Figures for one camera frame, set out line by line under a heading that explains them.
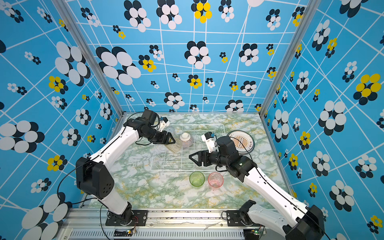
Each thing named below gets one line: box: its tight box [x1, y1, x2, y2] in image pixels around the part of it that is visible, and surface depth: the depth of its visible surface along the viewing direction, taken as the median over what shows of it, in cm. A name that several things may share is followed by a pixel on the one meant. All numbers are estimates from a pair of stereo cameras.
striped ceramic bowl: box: [180, 132, 194, 149], surface depth 98 cm
